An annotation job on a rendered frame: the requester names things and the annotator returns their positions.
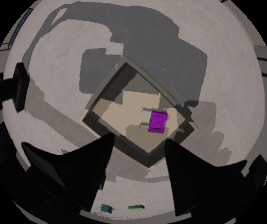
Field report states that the teal cube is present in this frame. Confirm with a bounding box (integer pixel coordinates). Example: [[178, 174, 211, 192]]
[[100, 205, 113, 214]]

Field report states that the shallow beige square tray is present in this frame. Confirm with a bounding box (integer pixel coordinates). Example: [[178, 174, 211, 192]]
[[77, 56, 198, 171]]

